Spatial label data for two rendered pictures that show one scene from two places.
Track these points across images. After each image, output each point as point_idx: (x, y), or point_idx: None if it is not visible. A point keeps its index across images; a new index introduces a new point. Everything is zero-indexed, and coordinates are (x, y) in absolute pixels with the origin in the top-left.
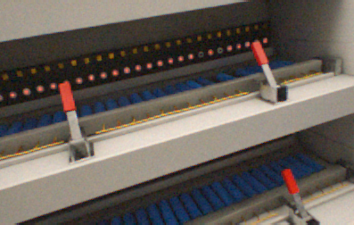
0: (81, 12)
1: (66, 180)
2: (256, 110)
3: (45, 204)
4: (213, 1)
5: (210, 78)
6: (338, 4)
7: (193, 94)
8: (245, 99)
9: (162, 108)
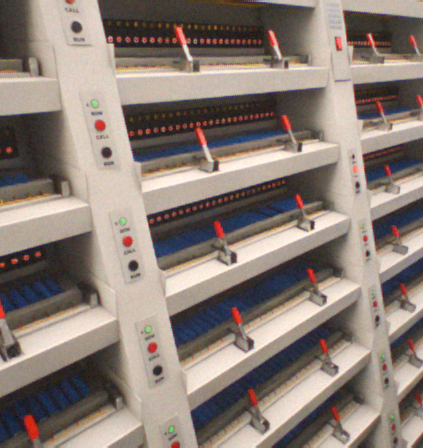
0: (232, 183)
1: (229, 274)
2: (301, 235)
3: (218, 288)
4: (283, 174)
5: (255, 209)
6: (333, 170)
7: (263, 224)
8: (290, 228)
9: (249, 233)
